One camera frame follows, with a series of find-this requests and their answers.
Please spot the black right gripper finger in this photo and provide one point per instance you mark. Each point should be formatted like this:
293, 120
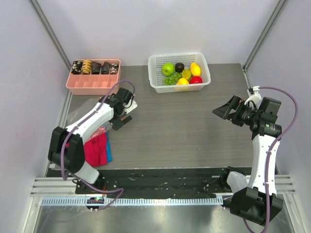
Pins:
235, 118
224, 111

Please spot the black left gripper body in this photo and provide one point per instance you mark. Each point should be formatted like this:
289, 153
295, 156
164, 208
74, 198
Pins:
116, 116

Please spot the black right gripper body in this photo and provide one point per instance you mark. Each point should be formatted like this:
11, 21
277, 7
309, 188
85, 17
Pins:
234, 111

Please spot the clear zip top bag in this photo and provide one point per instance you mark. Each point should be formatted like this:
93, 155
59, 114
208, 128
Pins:
91, 121

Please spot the red apple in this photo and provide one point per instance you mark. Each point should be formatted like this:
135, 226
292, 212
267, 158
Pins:
195, 80

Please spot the yellow lemon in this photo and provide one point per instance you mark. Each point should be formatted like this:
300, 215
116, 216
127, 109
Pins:
195, 69

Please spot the yellow pear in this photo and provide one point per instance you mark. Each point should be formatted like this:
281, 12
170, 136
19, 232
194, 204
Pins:
182, 81

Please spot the yellow-green round fruit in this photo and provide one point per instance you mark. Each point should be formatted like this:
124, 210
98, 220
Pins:
186, 73

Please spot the green grape bunch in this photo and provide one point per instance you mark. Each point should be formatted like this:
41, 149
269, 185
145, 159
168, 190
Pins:
172, 79

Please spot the green apple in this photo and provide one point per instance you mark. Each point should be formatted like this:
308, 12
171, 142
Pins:
168, 69

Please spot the dark brown plum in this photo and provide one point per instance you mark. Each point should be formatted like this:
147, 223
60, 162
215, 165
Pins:
179, 67

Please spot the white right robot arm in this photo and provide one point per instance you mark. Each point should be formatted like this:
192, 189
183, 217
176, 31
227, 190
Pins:
254, 199

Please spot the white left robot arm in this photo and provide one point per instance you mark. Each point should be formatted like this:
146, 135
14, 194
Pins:
67, 144

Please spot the pink divided tray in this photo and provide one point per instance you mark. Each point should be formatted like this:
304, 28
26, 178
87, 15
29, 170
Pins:
91, 84

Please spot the dark chocolate cake piece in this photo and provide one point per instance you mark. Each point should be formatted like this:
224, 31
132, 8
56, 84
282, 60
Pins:
105, 68

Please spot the red folded cloth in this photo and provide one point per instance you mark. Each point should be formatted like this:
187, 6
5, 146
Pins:
95, 151

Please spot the dark brown cake piece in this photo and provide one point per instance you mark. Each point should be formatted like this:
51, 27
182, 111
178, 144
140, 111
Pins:
95, 68

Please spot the blue folded cloth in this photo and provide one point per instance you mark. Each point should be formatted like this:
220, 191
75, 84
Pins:
108, 149

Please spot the yellow spiral pastry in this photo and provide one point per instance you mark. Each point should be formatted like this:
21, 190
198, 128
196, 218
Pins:
86, 67

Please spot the dark sushi roll left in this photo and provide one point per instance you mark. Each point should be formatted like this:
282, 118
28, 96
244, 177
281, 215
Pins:
76, 68

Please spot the white perforated basket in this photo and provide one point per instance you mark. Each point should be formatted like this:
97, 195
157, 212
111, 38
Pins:
155, 63

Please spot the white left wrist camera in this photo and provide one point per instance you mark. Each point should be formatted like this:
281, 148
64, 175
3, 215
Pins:
130, 107

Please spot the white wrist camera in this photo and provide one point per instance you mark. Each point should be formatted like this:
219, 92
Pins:
254, 96
130, 107

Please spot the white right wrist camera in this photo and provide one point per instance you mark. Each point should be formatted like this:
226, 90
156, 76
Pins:
254, 96

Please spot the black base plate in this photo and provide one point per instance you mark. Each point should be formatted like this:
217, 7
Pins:
166, 183

